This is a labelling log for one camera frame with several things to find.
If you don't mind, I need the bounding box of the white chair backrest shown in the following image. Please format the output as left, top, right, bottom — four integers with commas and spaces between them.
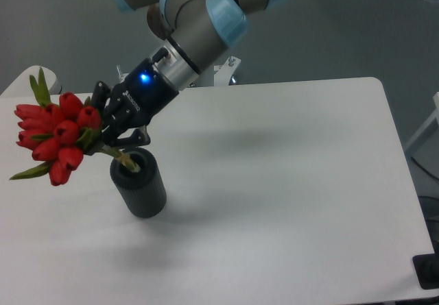
0, 65, 63, 97

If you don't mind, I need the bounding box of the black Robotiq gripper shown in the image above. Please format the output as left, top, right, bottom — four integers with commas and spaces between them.
84, 58, 178, 156

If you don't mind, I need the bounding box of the red tulip bouquet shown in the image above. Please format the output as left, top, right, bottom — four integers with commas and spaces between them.
10, 69, 140, 186

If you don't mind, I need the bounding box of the dark grey ribbed vase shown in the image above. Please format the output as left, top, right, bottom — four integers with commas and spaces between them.
110, 147, 167, 219

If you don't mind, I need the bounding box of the black device at table edge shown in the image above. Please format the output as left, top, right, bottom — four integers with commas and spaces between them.
412, 254, 438, 290

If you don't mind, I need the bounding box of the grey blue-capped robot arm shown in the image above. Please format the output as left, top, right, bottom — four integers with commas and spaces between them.
80, 0, 285, 155

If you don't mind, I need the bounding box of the white furniture frame right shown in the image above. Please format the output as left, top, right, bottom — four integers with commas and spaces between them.
403, 91, 439, 182

